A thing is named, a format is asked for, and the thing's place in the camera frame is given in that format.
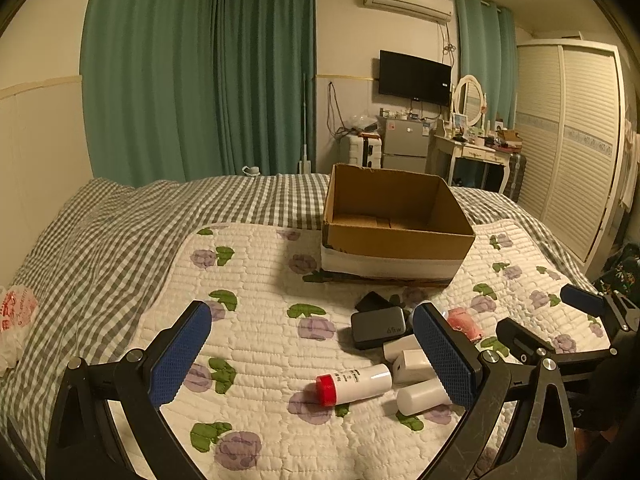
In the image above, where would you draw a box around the white cylindrical bottle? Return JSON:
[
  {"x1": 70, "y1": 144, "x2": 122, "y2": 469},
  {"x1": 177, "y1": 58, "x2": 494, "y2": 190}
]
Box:
[{"x1": 396, "y1": 377, "x2": 452, "y2": 416}]

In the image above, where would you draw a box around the white square bottle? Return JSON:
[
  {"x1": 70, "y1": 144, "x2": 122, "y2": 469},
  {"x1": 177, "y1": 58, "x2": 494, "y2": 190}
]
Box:
[{"x1": 392, "y1": 349, "x2": 436, "y2": 385}]

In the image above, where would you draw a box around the green curtain right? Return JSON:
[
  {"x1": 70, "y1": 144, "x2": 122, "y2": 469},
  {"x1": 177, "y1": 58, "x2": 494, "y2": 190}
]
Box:
[{"x1": 454, "y1": 0, "x2": 518, "y2": 128}]

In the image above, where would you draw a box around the white oval mirror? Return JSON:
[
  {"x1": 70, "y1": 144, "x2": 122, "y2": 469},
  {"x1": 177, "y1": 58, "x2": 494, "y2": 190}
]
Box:
[{"x1": 451, "y1": 75, "x2": 487, "y2": 127}]

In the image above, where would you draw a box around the brown cardboard box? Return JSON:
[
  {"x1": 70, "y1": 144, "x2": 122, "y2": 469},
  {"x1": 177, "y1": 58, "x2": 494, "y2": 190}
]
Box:
[{"x1": 320, "y1": 162, "x2": 475, "y2": 287}]

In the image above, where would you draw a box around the white suitcase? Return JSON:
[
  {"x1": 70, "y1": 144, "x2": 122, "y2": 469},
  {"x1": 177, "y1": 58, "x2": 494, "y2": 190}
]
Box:
[{"x1": 338, "y1": 132, "x2": 383, "y2": 169}]

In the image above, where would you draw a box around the white bottle red cap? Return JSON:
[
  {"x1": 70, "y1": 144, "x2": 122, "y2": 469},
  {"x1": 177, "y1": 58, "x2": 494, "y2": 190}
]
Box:
[{"x1": 316, "y1": 364, "x2": 393, "y2": 408}]

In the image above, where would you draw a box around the white red plastic bag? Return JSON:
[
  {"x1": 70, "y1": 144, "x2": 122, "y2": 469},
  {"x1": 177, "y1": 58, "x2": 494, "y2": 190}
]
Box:
[{"x1": 0, "y1": 285, "x2": 38, "y2": 376}]

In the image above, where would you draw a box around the grey rectangular case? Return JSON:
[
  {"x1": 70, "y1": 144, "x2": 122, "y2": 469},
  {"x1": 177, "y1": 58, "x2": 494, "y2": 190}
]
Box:
[{"x1": 350, "y1": 307, "x2": 407, "y2": 350}]

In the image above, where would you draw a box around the black wall television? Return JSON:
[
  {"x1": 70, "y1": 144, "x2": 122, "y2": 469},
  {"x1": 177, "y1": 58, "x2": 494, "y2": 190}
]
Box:
[{"x1": 378, "y1": 50, "x2": 451, "y2": 106}]

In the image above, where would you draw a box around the green curtain left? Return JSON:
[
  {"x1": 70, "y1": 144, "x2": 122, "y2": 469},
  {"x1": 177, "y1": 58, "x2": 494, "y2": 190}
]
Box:
[{"x1": 80, "y1": 0, "x2": 316, "y2": 186}]

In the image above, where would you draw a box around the white floral quilt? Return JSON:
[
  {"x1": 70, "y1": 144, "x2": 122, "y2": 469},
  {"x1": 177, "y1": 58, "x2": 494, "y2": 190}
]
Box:
[{"x1": 131, "y1": 220, "x2": 608, "y2": 479}]

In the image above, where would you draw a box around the white tube bottle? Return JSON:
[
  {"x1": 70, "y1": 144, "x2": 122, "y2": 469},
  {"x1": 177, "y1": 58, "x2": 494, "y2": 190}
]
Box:
[{"x1": 383, "y1": 334, "x2": 422, "y2": 363}]

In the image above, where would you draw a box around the white dressing table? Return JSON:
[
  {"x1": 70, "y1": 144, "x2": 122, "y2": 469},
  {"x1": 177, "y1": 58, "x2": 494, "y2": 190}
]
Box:
[{"x1": 426, "y1": 133, "x2": 511, "y2": 193}]

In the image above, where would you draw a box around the grey checkered bedsheet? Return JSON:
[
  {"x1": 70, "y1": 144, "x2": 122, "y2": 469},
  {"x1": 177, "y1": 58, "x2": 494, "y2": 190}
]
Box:
[{"x1": 1, "y1": 174, "x2": 586, "y2": 466}]

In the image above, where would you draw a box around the silver mini fridge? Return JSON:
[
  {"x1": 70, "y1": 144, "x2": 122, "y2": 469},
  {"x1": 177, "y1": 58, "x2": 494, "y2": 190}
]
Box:
[{"x1": 382, "y1": 118, "x2": 430, "y2": 174}]

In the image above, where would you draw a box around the green curtain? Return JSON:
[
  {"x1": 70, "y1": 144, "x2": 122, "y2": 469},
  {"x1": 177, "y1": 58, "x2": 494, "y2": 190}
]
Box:
[
  {"x1": 80, "y1": 0, "x2": 316, "y2": 186},
  {"x1": 454, "y1": 0, "x2": 518, "y2": 128}
]

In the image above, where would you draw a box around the dark suitcase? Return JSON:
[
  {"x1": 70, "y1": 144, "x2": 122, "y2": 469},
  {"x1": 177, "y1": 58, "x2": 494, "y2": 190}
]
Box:
[{"x1": 502, "y1": 153, "x2": 527, "y2": 203}]

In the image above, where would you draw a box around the pink fluffy item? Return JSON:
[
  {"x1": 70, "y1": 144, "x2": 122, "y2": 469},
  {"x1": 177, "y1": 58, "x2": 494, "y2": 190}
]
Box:
[{"x1": 446, "y1": 308, "x2": 483, "y2": 344}]

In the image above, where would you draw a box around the clear water jug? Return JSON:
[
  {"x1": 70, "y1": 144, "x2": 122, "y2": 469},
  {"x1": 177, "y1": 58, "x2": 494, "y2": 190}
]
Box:
[{"x1": 242, "y1": 166, "x2": 262, "y2": 177}]

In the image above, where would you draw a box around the white louvered wardrobe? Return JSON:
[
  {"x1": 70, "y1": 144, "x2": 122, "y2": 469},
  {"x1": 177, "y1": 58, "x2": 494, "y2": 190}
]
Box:
[{"x1": 515, "y1": 39, "x2": 626, "y2": 273}]

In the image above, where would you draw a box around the black rectangular box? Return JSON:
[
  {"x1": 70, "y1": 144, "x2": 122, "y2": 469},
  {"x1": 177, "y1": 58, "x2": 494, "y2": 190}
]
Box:
[{"x1": 355, "y1": 292, "x2": 404, "y2": 313}]

